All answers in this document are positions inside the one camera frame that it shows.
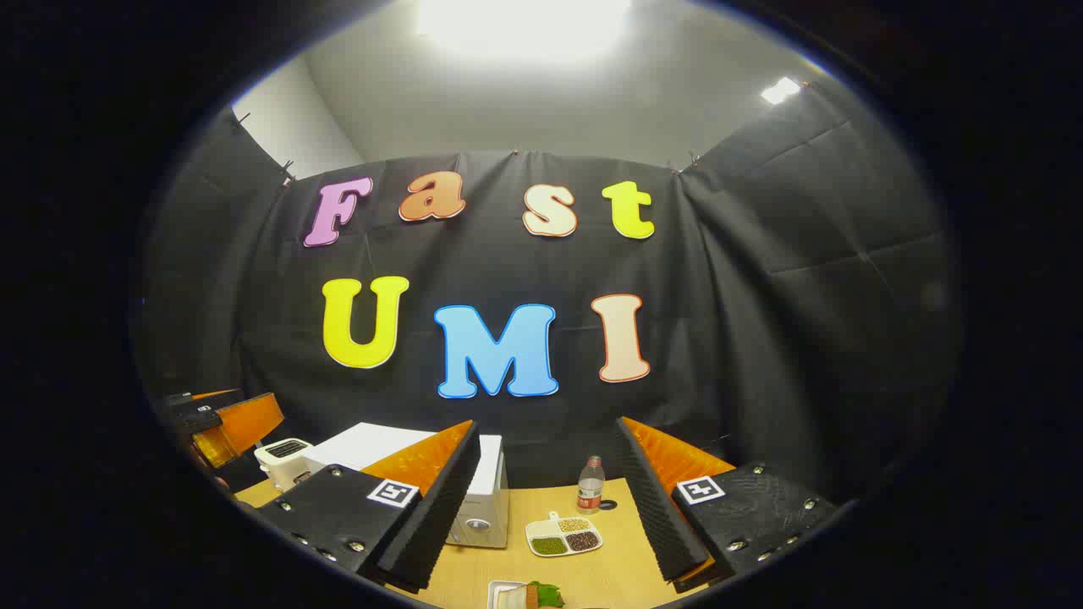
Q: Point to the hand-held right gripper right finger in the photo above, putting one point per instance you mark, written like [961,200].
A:
[656,507]

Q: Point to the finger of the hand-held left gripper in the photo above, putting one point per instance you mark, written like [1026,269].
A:
[250,427]
[207,394]

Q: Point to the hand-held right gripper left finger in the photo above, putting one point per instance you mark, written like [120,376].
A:
[440,507]

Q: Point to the white microwave oven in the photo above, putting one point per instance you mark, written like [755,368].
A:
[486,499]

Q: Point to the sandwich with lettuce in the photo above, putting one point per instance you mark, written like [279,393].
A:
[541,596]

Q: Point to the white toaster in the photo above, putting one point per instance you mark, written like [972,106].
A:
[283,461]

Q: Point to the clear plastic water bottle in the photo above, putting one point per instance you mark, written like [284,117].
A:
[590,491]

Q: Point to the white divided plate of grains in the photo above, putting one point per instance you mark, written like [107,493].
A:
[563,537]

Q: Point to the white ribbed tray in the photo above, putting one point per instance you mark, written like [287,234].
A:
[495,592]

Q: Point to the black backdrop cloth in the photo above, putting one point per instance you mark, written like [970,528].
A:
[744,296]

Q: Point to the small ceiling light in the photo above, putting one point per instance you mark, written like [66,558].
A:
[780,90]

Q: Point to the large ceiling light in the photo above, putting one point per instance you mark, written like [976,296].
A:
[525,25]

